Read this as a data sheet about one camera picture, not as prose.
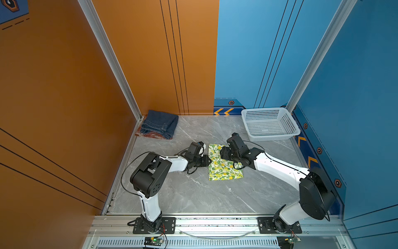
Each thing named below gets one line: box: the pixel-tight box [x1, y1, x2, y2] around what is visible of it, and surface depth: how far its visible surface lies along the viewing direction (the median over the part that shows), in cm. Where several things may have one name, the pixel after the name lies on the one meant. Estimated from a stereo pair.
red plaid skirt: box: [134, 127, 172, 141], surface depth 108 cm
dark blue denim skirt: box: [139, 109, 179, 140], surface depth 105 cm
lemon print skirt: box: [208, 143, 244, 182], surface depth 91 cm
